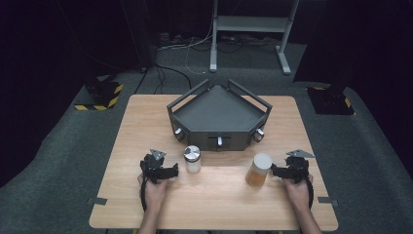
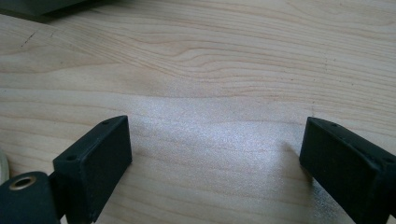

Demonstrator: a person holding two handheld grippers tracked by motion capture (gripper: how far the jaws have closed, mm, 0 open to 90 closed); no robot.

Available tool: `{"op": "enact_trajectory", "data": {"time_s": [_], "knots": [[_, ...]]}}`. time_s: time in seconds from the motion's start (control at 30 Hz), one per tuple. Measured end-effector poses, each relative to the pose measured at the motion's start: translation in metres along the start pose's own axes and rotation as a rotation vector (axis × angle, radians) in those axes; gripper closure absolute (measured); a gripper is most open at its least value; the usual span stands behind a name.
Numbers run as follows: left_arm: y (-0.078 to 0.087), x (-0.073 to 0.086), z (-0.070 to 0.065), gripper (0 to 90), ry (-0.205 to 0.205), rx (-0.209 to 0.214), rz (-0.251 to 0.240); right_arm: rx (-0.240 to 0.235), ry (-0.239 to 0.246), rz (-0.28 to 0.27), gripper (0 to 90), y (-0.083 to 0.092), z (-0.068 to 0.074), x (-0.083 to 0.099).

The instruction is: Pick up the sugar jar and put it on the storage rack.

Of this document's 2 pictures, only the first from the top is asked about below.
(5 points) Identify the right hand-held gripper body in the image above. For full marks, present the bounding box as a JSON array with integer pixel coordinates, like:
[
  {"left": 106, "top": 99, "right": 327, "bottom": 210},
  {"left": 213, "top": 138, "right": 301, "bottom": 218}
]
[{"left": 282, "top": 149, "right": 316, "bottom": 185}]

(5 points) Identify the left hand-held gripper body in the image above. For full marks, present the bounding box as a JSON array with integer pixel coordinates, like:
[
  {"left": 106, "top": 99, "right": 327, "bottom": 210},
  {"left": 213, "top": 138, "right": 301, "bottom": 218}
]
[{"left": 139, "top": 148, "right": 170, "bottom": 185}]

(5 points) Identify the orange jar with white lid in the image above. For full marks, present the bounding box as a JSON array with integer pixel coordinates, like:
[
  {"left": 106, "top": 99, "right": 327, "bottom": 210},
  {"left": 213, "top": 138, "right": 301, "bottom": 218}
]
[{"left": 244, "top": 152, "right": 274, "bottom": 188}]

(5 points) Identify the glass jar with silver lid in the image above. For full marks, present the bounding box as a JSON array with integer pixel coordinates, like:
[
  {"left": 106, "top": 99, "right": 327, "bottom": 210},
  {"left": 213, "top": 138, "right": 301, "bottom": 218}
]
[{"left": 183, "top": 144, "right": 203, "bottom": 175}]

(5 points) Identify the dark grey corner rack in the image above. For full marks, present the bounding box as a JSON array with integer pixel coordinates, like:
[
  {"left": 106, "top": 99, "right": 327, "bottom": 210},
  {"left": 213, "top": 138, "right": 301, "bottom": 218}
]
[{"left": 167, "top": 78, "right": 274, "bottom": 153}]

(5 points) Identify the person's left hand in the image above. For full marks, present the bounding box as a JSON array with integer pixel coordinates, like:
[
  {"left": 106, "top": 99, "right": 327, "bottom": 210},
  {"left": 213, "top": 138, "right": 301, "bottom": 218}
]
[{"left": 136, "top": 174, "right": 169, "bottom": 213}]

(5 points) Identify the person's right hand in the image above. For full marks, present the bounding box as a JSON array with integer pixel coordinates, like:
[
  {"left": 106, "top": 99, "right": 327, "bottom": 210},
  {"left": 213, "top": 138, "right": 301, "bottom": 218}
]
[{"left": 282, "top": 175, "right": 315, "bottom": 212}]

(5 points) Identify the grey tape strip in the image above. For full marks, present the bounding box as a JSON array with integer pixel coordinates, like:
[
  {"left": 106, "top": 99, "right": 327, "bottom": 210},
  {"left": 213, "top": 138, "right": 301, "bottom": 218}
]
[
  {"left": 317, "top": 196, "right": 340, "bottom": 208},
  {"left": 86, "top": 196, "right": 108, "bottom": 207}
]

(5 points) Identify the black base with yellow stripes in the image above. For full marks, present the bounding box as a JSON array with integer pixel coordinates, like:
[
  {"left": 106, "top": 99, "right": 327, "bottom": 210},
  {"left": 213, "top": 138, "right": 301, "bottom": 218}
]
[
  {"left": 306, "top": 85, "right": 357, "bottom": 116},
  {"left": 74, "top": 74, "right": 125, "bottom": 112}
]

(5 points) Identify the power strip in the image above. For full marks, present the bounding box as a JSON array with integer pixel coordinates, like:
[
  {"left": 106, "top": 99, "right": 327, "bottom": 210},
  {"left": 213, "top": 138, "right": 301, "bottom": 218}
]
[{"left": 158, "top": 31, "right": 183, "bottom": 47}]

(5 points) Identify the grey metal stand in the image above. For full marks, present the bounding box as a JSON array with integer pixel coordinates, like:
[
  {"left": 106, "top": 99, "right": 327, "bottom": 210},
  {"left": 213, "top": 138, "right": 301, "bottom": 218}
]
[{"left": 208, "top": 0, "right": 300, "bottom": 76}]

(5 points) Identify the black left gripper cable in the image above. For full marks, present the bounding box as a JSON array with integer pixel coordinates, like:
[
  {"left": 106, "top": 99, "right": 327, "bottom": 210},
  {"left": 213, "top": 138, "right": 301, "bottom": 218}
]
[{"left": 139, "top": 179, "right": 148, "bottom": 213}]

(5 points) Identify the black floor cable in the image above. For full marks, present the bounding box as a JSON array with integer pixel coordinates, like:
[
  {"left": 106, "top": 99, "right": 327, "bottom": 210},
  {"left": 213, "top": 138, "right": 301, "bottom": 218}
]
[{"left": 153, "top": 62, "right": 193, "bottom": 96}]

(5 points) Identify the white floor cable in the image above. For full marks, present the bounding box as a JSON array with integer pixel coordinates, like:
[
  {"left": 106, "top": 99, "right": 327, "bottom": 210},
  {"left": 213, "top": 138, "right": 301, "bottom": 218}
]
[{"left": 158, "top": 19, "right": 216, "bottom": 76}]

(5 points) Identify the black cable bundle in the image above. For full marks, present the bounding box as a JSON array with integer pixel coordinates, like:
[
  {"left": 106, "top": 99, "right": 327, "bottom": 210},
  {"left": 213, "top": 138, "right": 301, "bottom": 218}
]
[{"left": 216, "top": 33, "right": 281, "bottom": 55}]

